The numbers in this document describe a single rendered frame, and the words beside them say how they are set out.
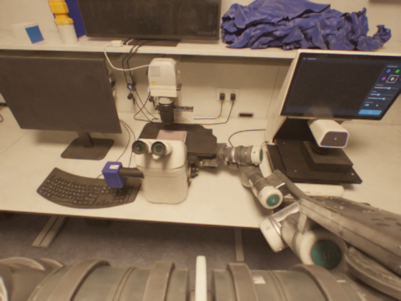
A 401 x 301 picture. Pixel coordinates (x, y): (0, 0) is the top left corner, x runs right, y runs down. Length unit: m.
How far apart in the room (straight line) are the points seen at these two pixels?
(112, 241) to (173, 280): 1.57
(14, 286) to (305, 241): 0.45
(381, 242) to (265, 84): 1.25
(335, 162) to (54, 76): 1.28
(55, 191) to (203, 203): 0.69
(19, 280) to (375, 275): 0.36
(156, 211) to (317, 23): 1.12
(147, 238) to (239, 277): 1.52
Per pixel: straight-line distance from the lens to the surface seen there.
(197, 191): 0.98
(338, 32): 1.29
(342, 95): 1.02
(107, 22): 1.32
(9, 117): 2.01
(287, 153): 1.12
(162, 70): 0.81
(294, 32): 1.18
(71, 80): 1.07
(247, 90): 1.45
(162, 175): 0.80
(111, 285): 0.26
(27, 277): 0.30
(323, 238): 0.51
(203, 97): 1.46
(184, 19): 1.20
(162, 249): 1.68
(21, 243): 2.13
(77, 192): 1.11
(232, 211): 0.93
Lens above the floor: 1.52
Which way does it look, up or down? 40 degrees down
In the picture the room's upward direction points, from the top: 1 degrees clockwise
